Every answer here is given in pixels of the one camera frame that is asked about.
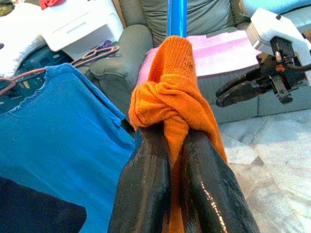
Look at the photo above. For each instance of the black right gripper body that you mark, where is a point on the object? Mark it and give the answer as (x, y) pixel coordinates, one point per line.
(279, 72)

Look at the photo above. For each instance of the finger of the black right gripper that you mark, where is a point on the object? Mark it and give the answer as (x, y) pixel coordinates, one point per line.
(235, 100)
(240, 85)

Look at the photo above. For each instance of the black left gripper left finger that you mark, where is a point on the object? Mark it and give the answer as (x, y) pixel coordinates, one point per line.
(143, 189)

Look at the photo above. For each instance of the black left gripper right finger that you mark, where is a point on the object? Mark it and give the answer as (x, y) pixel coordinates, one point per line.
(209, 194)

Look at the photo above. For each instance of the orange shirt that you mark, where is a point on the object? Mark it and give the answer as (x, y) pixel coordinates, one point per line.
(175, 97)

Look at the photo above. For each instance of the blue plastic hanger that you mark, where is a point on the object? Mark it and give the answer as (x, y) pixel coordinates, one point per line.
(177, 17)

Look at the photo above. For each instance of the pink plastic hanger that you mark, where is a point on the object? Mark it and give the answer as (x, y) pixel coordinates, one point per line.
(97, 54)
(26, 73)

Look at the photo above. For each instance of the blue t-shirt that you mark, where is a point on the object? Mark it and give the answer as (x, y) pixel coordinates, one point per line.
(60, 126)

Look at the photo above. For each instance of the black hanging garment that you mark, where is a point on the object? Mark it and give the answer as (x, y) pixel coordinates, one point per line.
(36, 208)

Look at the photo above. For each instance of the dark green sofa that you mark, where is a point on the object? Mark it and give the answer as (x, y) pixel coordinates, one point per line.
(136, 48)

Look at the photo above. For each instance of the dark blue fabric bundle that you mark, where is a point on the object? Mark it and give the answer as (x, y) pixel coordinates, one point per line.
(41, 59)

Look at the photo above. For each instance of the white printer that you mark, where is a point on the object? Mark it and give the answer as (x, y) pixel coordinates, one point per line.
(80, 26)

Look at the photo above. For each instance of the white fluffy towel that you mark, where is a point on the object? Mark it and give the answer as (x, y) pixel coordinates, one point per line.
(17, 36)

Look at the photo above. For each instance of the crumpled red cloth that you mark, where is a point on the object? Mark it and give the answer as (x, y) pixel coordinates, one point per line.
(52, 3)

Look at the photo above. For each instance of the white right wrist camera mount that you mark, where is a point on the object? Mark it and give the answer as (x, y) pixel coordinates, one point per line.
(274, 26)

